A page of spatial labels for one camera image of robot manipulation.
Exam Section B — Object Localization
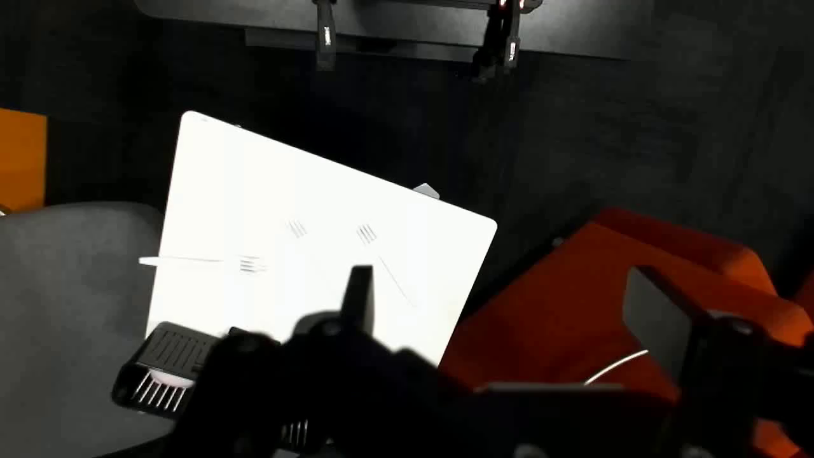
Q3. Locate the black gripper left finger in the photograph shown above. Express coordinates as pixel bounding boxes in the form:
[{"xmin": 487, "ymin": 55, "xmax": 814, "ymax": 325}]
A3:
[{"xmin": 339, "ymin": 261, "xmax": 380, "ymax": 339}]

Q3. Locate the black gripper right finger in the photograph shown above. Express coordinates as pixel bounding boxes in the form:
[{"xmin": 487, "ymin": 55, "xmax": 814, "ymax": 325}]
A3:
[{"xmin": 622, "ymin": 265, "xmax": 774, "ymax": 401}]

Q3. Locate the orange sofa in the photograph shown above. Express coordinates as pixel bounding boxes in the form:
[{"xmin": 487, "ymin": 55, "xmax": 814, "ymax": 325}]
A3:
[{"xmin": 440, "ymin": 205, "xmax": 814, "ymax": 458}]

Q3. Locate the pale thin utensil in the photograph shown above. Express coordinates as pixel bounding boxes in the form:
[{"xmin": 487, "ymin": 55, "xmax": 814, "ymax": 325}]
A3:
[{"xmin": 137, "ymin": 248, "xmax": 269, "ymax": 276}]

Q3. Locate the gray fabric armchair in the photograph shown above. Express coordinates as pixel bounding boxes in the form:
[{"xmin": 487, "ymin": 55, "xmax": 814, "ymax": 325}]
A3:
[{"xmin": 0, "ymin": 200, "xmax": 187, "ymax": 458}]

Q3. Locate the orange block at left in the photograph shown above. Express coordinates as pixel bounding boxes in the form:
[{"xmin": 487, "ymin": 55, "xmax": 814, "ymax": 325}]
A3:
[{"xmin": 0, "ymin": 106, "xmax": 50, "ymax": 214}]

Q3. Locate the thin white cable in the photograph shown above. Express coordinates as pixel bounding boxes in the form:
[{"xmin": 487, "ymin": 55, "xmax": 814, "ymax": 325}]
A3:
[{"xmin": 582, "ymin": 345, "xmax": 651, "ymax": 390}]

